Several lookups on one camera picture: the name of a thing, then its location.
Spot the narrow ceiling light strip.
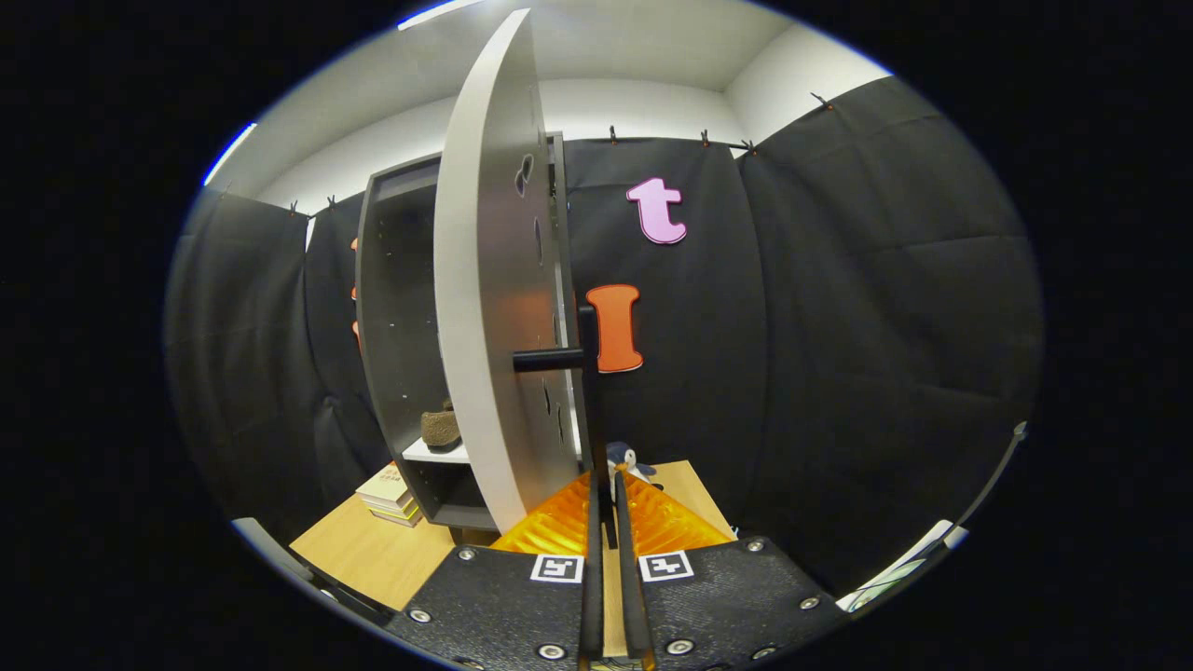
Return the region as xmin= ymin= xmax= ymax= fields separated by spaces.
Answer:
xmin=203 ymin=121 xmax=257 ymax=187

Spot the row of black cloth clips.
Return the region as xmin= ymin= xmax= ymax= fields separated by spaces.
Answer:
xmin=284 ymin=91 xmax=832 ymax=217

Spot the brown fuzzy shoe with bow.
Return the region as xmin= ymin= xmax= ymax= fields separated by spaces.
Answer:
xmin=420 ymin=401 xmax=462 ymax=449

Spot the black door handle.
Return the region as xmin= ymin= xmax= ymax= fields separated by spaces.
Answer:
xmin=512 ymin=303 xmax=618 ymax=551

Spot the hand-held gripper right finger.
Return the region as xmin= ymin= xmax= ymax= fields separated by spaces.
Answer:
xmin=615 ymin=471 xmax=826 ymax=671

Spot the penguin plush toy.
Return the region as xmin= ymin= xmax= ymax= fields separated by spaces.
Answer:
xmin=606 ymin=441 xmax=665 ymax=492

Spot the stack of books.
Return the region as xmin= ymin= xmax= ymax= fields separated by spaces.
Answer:
xmin=355 ymin=463 xmax=425 ymax=528

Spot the dark grey shoe cabinet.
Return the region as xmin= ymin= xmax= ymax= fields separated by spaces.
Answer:
xmin=356 ymin=130 xmax=597 ymax=532

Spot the white cabinet shelf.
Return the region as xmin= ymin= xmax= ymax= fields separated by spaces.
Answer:
xmin=401 ymin=436 xmax=472 ymax=465

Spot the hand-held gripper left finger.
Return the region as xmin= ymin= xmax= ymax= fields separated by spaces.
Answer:
xmin=384 ymin=471 xmax=605 ymax=671

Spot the dark curved bar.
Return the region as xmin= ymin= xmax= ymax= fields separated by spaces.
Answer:
xmin=951 ymin=421 xmax=1031 ymax=560

